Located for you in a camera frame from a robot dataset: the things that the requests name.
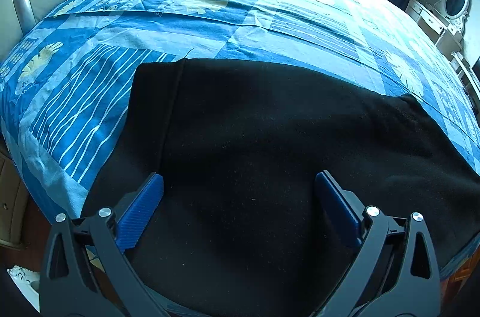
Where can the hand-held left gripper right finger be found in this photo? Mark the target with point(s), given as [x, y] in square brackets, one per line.
[337, 206]

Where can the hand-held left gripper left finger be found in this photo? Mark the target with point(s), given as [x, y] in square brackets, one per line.
[140, 212]

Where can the black pants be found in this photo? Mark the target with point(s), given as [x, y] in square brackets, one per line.
[243, 152]

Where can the wooden nightstand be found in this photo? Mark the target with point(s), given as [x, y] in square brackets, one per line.
[11, 197]

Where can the white ornate furniture piece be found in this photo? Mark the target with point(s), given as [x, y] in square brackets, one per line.
[22, 277]

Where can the white television stand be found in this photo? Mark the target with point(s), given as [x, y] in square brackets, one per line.
[463, 66]

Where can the blue patterned bed sheet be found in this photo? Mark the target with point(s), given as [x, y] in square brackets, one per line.
[262, 21]

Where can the white dressing table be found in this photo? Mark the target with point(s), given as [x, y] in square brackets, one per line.
[427, 17]

